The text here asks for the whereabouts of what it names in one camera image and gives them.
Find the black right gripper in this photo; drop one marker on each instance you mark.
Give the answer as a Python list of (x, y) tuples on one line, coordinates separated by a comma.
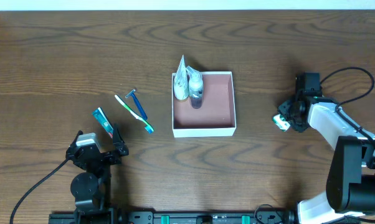
[(289, 112)]

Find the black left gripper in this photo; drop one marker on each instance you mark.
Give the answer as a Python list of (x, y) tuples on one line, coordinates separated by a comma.
[(98, 155)]

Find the green soap bar packet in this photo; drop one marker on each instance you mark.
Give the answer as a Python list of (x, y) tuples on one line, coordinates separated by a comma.
[(281, 122)]

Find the white cream tube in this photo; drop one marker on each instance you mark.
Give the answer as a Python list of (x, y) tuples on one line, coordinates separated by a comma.
[(180, 83)]

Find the clear spray bottle blue liquid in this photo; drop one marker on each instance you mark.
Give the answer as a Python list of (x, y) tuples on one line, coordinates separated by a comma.
[(196, 87)]

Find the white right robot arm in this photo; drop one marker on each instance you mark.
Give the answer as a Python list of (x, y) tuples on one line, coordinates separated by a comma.
[(350, 186)]

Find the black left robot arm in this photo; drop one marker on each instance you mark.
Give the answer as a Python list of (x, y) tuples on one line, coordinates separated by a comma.
[(92, 188)]

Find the green toothpaste tube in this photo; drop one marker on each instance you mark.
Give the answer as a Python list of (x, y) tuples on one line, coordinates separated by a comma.
[(100, 116)]

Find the blue disposable razor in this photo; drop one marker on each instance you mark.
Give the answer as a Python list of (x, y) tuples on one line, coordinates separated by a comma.
[(137, 103)]

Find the green white toothbrush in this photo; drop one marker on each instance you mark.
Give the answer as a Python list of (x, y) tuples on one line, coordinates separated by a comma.
[(148, 127)]

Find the white cardboard box pink inside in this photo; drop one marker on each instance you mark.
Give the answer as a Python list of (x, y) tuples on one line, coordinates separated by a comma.
[(215, 118)]

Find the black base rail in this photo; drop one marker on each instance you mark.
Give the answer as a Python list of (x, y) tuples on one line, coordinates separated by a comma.
[(265, 216)]

